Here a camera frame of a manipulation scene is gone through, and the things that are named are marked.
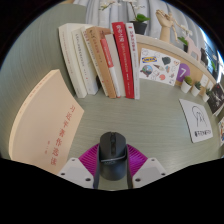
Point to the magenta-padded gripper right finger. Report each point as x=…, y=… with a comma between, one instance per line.
x=136, y=160

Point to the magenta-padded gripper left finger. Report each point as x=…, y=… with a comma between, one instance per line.
x=88, y=163

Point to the dark grey computer mouse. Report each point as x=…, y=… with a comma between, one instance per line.
x=113, y=156

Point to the white printed mouse pad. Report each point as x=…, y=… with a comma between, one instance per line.
x=196, y=120

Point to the beige book with red text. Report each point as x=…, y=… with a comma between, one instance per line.
x=43, y=126

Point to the colourful picture booklet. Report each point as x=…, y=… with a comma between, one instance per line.
x=221, y=131

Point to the spiky succulent in white pot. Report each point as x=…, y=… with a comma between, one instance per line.
x=206, y=97

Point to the white sticker sheet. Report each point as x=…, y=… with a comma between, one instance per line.
x=158, y=66

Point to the purple round number sticker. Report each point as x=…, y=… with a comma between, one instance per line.
x=183, y=73

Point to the tan kraft book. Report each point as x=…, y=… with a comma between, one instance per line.
x=98, y=60

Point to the thick white book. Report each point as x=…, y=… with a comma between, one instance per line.
x=71, y=60

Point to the red and white thin book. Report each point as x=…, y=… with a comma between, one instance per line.
x=108, y=56

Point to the wooden desk back panel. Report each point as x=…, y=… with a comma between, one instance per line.
x=193, y=68

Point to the large black horse figurine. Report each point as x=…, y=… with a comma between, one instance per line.
x=204, y=56

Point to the white orchid in black pot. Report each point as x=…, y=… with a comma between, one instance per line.
x=183, y=40
x=140, y=27

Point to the wooden mannequin figure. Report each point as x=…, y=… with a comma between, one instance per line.
x=176, y=31

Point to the wooden hand model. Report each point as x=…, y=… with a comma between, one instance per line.
x=165, y=25

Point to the pale grey curtain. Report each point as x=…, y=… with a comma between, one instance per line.
x=116, y=11

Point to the white wall socket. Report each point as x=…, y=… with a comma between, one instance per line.
x=204, y=80

